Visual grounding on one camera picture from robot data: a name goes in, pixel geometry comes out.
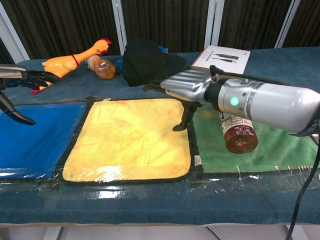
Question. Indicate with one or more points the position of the white partition frame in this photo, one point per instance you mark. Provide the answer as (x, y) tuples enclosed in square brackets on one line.
[(287, 22), (119, 25), (11, 32), (214, 22)]

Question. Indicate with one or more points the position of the brown tea bottle green label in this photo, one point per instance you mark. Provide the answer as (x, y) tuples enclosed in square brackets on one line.
[(240, 140)]

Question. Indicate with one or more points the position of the teal table cover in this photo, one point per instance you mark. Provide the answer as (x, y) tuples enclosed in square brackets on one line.
[(155, 207)]

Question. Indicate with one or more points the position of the blue cloth mat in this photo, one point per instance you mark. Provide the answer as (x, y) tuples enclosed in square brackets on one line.
[(35, 142)]

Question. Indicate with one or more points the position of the black baseball cap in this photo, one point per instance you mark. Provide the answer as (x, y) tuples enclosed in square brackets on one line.
[(147, 62)]

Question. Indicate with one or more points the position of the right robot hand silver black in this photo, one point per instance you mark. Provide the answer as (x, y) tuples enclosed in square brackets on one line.
[(185, 85)]

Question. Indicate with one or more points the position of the orange drink bottle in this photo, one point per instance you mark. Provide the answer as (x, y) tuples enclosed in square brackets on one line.
[(103, 68)]

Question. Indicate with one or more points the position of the clear plastic film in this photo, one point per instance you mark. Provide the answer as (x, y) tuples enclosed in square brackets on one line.
[(155, 186)]

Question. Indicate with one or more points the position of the blue snack packet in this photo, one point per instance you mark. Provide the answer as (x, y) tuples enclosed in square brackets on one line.
[(163, 48)]

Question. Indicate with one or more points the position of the white product box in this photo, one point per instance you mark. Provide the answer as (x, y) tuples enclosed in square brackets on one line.
[(220, 58)]

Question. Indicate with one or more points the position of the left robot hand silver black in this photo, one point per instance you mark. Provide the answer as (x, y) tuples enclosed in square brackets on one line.
[(15, 71)]

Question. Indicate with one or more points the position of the small blue wrapper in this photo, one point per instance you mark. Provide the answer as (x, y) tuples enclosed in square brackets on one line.
[(119, 66)]

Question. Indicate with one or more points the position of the green towel mat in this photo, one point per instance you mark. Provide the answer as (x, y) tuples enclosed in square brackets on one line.
[(280, 150)]

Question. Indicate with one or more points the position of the yellow towel mat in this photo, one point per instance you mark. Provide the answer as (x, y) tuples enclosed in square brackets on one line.
[(125, 140)]

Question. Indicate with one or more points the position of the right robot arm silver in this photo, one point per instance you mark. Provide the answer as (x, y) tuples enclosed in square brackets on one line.
[(265, 102)]

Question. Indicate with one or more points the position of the orange rubber chicken toy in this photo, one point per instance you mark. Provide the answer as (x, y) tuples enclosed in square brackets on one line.
[(65, 63)]

